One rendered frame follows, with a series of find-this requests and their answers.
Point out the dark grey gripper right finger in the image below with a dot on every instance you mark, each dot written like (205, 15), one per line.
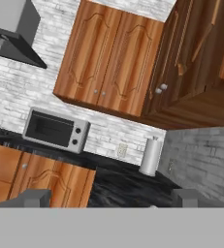
(185, 197)

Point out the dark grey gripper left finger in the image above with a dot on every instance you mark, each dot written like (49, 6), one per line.
(36, 197)

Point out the light wooden base cupboards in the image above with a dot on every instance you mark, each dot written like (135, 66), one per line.
(39, 180)

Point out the white paper towel roll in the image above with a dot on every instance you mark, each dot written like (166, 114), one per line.
(150, 156)

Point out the grey toaster oven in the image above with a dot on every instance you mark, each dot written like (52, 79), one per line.
(53, 130)

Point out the grey range hood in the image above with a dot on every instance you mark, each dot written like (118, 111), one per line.
(13, 35)

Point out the white wall socket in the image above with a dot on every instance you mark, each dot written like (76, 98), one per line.
(122, 149)

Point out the dark wooden corner wall cupboards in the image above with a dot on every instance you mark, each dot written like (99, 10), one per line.
(194, 64)

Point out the light wooden wall cupboards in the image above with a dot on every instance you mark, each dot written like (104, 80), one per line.
(107, 55)

